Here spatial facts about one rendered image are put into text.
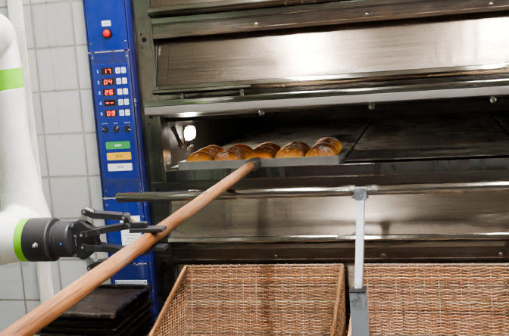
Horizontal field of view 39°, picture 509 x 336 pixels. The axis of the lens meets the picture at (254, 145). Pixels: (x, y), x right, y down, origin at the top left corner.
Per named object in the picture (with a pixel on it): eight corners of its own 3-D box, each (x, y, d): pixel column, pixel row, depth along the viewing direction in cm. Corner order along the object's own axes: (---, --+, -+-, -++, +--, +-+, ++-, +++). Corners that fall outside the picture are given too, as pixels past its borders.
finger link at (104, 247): (79, 243, 149) (79, 250, 149) (131, 251, 146) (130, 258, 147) (88, 238, 152) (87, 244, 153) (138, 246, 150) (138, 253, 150)
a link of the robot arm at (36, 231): (20, 268, 148) (16, 224, 147) (48, 252, 160) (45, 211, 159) (48, 268, 147) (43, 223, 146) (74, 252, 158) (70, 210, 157)
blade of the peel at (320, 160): (338, 163, 237) (338, 155, 236) (178, 169, 249) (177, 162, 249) (349, 148, 271) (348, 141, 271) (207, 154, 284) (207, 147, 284)
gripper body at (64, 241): (64, 215, 155) (104, 214, 153) (67, 253, 156) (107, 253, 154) (46, 223, 148) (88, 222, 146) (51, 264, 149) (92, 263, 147)
